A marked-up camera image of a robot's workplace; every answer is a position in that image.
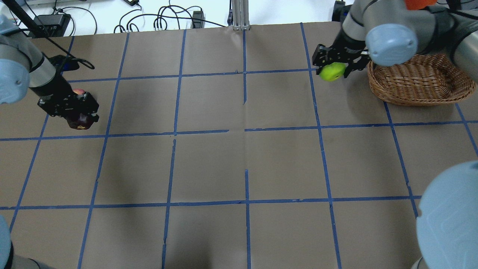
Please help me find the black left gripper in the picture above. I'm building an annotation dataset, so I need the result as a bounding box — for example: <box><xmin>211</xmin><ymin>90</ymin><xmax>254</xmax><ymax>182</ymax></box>
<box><xmin>37</xmin><ymin>75</ymin><xmax>99</xmax><ymax>121</ymax></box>

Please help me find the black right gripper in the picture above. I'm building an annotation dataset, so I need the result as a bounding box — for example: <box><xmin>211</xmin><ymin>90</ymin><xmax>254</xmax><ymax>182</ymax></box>
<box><xmin>312</xmin><ymin>29</ymin><xmax>370</xmax><ymax>78</ymax></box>

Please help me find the dark red apple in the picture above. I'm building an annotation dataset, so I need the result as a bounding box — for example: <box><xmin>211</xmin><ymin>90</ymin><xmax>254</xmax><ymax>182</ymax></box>
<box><xmin>65</xmin><ymin>114</ymin><xmax>98</xmax><ymax>130</ymax></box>

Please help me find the green apple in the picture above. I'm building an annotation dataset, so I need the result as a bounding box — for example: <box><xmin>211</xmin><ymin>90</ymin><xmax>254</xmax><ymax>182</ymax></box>
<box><xmin>318</xmin><ymin>62</ymin><xmax>347</xmax><ymax>82</ymax></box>

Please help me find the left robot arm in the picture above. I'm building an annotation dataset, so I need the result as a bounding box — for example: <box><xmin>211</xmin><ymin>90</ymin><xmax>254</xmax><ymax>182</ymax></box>
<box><xmin>0</xmin><ymin>15</ymin><xmax>99</xmax><ymax>130</ymax></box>

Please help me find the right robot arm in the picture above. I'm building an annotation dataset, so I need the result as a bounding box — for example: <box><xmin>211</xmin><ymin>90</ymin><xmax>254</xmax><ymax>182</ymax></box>
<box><xmin>311</xmin><ymin>0</ymin><xmax>477</xmax><ymax>81</ymax></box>

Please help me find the wicker basket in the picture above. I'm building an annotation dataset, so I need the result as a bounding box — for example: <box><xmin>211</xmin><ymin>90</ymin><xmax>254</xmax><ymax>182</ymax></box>
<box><xmin>367</xmin><ymin>53</ymin><xmax>477</xmax><ymax>106</ymax></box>

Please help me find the red yellow apple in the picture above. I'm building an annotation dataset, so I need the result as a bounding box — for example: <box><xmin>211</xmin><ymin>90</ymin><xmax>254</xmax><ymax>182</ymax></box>
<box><xmin>73</xmin><ymin>89</ymin><xmax>86</xmax><ymax>95</ymax></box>

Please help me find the orange round object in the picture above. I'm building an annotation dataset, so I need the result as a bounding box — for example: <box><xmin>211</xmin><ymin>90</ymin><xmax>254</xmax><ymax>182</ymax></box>
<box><xmin>405</xmin><ymin>0</ymin><xmax>437</xmax><ymax>10</ymax></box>

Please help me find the black power adapter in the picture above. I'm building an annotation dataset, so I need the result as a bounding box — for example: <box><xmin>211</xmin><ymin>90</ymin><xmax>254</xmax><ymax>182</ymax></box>
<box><xmin>34</xmin><ymin>13</ymin><xmax>71</xmax><ymax>37</ymax></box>

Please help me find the aluminium frame post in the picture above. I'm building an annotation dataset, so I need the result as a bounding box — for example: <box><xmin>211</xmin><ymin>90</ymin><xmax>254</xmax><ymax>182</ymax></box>
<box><xmin>230</xmin><ymin>0</ymin><xmax>251</xmax><ymax>31</ymax></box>

